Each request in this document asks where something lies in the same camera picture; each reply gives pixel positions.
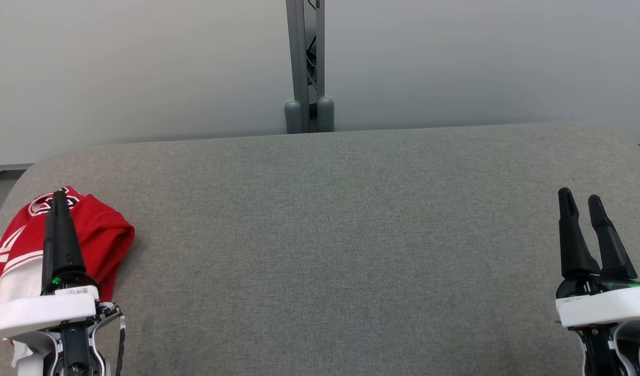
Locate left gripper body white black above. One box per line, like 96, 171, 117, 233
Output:
0, 272, 99, 340

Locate grey cylindrical post foot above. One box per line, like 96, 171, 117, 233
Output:
317, 97, 335, 132
285, 100, 303, 134

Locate grey metal partition post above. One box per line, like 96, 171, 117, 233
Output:
286, 0, 326, 134

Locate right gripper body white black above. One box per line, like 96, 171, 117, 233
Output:
555, 276, 640, 330

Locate red white basketball jersey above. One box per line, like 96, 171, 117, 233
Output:
0, 185, 91, 366

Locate black cables inside post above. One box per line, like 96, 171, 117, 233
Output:
305, 0, 318, 87

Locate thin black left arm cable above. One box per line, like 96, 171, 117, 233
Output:
115, 313, 127, 376

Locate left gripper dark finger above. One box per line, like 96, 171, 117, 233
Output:
61, 191, 86, 285
42, 191, 63, 294

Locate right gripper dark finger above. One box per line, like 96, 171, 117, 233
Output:
559, 187, 601, 280
588, 195, 638, 280

